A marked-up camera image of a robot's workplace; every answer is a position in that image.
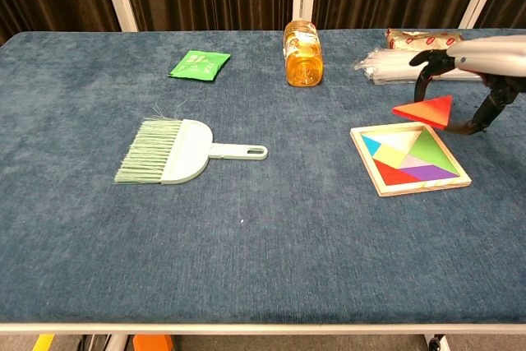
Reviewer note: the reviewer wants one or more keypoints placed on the orange triangle tangram piece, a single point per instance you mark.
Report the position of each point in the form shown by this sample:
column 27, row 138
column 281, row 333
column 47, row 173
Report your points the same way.
column 427, row 112

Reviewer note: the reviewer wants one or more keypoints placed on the purple parallelogram tangram piece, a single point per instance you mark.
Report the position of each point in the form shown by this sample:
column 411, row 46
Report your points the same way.
column 431, row 172

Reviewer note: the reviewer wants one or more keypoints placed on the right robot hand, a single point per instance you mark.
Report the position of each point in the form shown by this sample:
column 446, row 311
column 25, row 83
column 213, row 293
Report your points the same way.
column 489, row 55

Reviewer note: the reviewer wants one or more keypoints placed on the green triangle tangram piece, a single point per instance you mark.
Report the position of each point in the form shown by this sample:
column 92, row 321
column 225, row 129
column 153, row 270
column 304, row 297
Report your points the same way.
column 431, row 153

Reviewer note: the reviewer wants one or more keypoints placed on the red triangle tangram piece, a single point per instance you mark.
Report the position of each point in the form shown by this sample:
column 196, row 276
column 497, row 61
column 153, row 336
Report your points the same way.
column 392, row 176

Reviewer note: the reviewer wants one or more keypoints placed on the blue table cloth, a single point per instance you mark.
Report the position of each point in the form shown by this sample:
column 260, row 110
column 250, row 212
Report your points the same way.
column 263, row 252

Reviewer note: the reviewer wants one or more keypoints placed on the gold snack package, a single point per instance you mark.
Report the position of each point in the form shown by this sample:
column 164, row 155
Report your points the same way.
column 419, row 40

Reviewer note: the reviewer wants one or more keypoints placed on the bundle of clear straws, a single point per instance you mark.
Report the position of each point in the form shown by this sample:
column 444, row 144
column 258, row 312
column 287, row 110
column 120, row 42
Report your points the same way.
column 390, row 67

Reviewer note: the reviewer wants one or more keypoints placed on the orange box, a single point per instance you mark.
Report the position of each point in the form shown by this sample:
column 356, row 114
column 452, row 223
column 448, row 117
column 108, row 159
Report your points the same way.
column 152, row 343

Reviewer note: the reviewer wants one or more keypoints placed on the wooden tangram tray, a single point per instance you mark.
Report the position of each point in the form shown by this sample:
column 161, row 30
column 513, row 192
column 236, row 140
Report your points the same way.
column 411, row 190

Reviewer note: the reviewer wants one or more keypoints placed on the table caster wheel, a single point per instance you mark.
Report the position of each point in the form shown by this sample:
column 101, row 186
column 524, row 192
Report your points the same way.
column 435, row 343

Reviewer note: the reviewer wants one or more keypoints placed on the green foil packet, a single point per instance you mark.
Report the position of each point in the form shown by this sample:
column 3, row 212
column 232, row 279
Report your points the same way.
column 199, row 65

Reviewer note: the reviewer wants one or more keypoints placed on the blue triangle tangram piece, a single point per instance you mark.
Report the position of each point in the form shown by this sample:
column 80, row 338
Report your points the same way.
column 370, row 145

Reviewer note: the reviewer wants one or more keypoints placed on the yellow square tangram piece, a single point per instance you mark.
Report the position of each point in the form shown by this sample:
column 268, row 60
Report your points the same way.
column 392, row 157

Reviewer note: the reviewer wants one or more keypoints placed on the white table frame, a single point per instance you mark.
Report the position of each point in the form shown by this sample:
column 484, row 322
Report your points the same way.
column 263, row 328

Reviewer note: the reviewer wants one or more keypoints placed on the pale green hand brush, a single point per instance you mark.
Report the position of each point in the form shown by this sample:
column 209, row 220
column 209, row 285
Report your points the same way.
column 185, row 153

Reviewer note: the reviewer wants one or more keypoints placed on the pink triangular block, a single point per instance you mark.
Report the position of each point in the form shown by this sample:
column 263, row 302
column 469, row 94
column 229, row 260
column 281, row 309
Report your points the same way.
column 413, row 162

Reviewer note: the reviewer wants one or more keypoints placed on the yellow drink bottle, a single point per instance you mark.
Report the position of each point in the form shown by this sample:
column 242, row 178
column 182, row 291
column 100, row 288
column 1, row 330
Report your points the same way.
column 303, row 59

